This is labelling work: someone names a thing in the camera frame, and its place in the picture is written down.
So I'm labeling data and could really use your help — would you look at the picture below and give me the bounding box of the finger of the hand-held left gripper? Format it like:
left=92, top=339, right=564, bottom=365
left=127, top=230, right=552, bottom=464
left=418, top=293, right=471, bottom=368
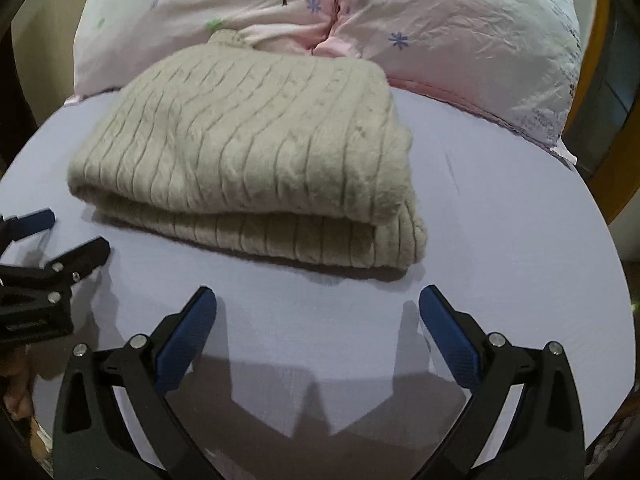
left=0, top=236, right=111, bottom=305
left=0, top=208, right=56, bottom=254

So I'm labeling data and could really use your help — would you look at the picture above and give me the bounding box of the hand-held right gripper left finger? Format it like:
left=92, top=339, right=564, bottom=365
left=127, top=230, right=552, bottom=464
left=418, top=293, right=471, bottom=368
left=52, top=285, right=221, bottom=480

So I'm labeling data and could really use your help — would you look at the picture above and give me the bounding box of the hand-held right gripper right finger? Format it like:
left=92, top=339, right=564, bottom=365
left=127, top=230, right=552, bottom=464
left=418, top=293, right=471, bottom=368
left=415, top=284, right=586, bottom=480

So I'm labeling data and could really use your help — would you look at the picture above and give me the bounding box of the beige knit sweater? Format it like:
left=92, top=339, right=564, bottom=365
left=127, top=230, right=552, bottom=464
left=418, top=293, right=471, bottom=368
left=67, top=30, right=429, bottom=269

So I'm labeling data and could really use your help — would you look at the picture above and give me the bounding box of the person's left hand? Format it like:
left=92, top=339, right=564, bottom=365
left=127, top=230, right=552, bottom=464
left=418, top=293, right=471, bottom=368
left=2, top=347, right=37, bottom=422

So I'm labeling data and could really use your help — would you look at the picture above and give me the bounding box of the lavender bed sheet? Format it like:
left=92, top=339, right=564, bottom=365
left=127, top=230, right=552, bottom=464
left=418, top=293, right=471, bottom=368
left=0, top=79, right=637, bottom=480

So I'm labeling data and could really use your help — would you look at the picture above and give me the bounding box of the wooden bed frame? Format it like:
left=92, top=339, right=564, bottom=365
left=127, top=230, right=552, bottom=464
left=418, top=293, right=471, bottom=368
left=564, top=0, right=640, bottom=227

